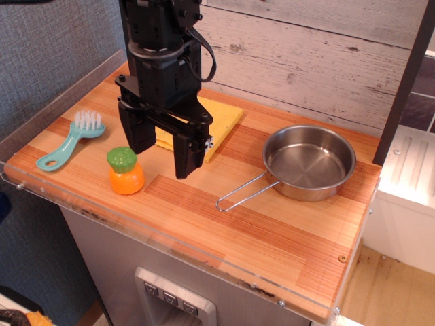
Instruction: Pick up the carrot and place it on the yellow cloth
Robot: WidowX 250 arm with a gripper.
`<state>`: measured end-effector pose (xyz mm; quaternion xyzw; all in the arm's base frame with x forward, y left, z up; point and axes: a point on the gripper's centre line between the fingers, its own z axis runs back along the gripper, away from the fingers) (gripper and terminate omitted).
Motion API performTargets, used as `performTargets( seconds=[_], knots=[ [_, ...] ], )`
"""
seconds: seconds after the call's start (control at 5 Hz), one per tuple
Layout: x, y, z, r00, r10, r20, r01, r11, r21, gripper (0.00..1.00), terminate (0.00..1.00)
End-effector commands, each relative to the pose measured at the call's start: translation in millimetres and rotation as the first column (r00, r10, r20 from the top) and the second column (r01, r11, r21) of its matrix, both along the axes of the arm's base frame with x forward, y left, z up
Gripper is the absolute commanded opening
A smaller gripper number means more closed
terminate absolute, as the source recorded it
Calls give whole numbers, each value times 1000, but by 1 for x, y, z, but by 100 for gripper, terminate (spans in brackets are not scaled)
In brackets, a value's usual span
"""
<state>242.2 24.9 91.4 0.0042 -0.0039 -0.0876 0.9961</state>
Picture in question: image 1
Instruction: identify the silver dispenser panel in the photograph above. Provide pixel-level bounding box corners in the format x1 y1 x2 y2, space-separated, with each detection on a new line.
135 266 218 325

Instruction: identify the stainless steel pan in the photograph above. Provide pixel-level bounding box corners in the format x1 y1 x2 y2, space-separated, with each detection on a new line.
215 124 357 212

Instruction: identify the grey toy fridge cabinet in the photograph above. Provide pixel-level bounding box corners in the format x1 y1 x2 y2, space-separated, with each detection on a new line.
61 209 310 325

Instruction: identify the dark vertical post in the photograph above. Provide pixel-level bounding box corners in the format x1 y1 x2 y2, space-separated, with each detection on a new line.
372 0 434 166

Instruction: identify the orange toy carrot green top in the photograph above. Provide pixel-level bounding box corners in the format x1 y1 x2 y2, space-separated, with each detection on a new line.
107 147 145 195

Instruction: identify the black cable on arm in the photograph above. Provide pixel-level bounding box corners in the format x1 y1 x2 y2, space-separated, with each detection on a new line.
183 27 218 83

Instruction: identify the orange object bottom left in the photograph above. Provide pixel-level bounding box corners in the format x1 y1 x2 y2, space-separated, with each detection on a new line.
0 309 55 326

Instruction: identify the yellow folded cloth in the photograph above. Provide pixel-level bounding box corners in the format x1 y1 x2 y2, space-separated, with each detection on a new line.
156 96 243 162

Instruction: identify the clear acrylic edge guard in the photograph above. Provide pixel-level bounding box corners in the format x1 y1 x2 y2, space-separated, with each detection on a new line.
1 156 347 325

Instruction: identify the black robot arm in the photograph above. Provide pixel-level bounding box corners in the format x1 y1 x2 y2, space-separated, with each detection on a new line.
116 1 217 179

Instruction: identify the white toy sink unit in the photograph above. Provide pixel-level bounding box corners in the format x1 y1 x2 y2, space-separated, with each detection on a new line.
362 126 434 273

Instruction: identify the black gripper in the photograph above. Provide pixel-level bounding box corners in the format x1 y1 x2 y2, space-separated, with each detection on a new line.
116 40 213 179

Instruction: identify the teal dish brush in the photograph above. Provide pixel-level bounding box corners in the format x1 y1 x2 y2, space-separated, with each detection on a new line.
36 110 105 172

